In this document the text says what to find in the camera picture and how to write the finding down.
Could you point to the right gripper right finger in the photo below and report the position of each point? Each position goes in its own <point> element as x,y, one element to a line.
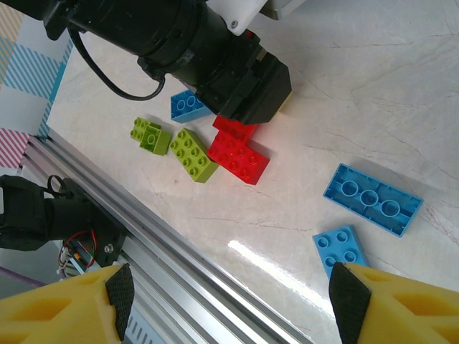
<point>394,290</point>

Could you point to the blue long lego plate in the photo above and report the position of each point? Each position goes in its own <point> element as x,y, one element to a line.
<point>373,200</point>

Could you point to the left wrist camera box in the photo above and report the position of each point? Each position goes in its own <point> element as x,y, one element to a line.
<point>244,14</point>

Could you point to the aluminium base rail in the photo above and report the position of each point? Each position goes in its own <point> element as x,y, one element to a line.
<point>161,243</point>

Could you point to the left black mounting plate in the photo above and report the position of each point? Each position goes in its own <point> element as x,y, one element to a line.
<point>114,240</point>

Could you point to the small red lego brick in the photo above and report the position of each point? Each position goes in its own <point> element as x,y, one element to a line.
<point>233,129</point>

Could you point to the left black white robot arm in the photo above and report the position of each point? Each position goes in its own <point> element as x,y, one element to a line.
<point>21,215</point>

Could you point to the large red lego brick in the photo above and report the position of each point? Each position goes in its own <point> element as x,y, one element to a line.
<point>236,161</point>

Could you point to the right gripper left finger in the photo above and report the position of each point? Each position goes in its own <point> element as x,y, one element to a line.
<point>89,286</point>

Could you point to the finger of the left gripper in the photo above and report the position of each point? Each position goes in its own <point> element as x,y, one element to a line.
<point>233,107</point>
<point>272,93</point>

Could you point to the blue lego brick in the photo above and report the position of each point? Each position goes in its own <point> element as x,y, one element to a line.
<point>184,105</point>

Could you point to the lime green square lego brick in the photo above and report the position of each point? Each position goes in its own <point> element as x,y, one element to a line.
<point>157,142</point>
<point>138,129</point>

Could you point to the lime green long lego brick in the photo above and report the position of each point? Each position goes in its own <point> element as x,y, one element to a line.
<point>193,157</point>

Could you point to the blue studded lego plate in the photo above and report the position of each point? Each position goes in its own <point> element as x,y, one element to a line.
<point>340,247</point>

